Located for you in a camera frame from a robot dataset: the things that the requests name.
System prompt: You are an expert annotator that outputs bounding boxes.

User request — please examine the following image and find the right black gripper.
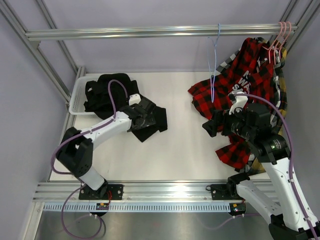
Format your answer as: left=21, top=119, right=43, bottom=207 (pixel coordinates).
left=202, top=103, right=256, bottom=141

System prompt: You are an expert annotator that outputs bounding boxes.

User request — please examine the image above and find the light blue wire hanger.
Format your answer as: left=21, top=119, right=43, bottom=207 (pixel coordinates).
left=206, top=23, right=221, bottom=103

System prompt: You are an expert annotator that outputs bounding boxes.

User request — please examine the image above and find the black polo shirt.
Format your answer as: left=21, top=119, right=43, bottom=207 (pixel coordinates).
left=84, top=73, right=168, bottom=142

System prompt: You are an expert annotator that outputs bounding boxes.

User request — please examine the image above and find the red black plaid shirt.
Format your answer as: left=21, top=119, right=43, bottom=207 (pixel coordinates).
left=188, top=37, right=278, bottom=172

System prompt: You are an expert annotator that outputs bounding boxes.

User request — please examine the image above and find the white plastic basket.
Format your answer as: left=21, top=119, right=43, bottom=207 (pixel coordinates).
left=68, top=74, right=99, bottom=116

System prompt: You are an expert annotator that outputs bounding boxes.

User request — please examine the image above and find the pink wire hanger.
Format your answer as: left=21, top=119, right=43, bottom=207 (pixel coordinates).
left=263, top=21, right=284, bottom=63
left=270, top=21, right=287, bottom=61
left=274, top=21, right=293, bottom=63

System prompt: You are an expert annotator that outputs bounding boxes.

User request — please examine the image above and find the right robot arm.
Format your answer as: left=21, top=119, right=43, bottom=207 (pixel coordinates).
left=202, top=103, right=320, bottom=240

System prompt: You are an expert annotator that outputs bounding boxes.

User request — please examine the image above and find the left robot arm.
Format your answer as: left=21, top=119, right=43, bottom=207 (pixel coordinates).
left=54, top=97, right=156, bottom=200

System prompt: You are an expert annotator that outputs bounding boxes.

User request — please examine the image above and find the grey white plaid shirt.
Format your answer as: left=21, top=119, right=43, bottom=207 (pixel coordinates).
left=213, top=48, right=241, bottom=76

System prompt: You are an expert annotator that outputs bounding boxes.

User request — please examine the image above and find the yellow plaid shirt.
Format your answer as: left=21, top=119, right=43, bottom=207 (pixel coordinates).
left=246, top=47, right=288, bottom=176

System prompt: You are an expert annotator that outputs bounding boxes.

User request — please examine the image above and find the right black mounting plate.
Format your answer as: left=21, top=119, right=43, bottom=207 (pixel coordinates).
left=205, top=183, right=244, bottom=201

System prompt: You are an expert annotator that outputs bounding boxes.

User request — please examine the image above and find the black mounting plate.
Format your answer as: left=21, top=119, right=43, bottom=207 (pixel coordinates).
left=205, top=183, right=244, bottom=201
left=78, top=183, right=124, bottom=201

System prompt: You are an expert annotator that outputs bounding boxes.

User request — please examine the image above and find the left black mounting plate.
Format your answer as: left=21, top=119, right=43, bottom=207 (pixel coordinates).
left=78, top=183, right=124, bottom=201

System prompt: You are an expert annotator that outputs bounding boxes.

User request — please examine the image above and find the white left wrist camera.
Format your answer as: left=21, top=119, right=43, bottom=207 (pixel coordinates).
left=128, top=93, right=141, bottom=106

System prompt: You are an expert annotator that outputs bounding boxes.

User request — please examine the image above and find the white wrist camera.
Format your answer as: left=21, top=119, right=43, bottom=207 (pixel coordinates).
left=228, top=91, right=248, bottom=115
left=128, top=93, right=141, bottom=106

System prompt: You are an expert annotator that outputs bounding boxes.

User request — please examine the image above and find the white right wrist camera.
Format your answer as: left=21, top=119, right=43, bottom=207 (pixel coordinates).
left=228, top=91, right=248, bottom=115

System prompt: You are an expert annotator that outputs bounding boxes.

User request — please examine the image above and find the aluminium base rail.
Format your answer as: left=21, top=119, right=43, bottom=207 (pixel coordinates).
left=32, top=180, right=232, bottom=203

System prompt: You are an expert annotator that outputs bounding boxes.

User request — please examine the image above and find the white slotted cable duct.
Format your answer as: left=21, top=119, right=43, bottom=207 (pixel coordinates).
left=43, top=202, right=231, bottom=213

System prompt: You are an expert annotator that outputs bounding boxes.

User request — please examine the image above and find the aluminium hanging rail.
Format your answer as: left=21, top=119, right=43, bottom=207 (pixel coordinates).
left=25, top=22, right=298, bottom=42

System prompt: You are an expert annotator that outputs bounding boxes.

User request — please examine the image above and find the right aluminium frame post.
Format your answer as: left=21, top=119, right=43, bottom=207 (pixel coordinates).
left=279, top=0, right=320, bottom=53

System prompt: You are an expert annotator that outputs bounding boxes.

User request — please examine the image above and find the aluminium frame post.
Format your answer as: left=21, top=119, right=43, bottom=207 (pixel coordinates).
left=0, top=0, right=87, bottom=103
left=279, top=0, right=320, bottom=53

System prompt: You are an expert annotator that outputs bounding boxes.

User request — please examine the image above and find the left aluminium frame post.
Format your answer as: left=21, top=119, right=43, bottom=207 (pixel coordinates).
left=0, top=0, right=87, bottom=103

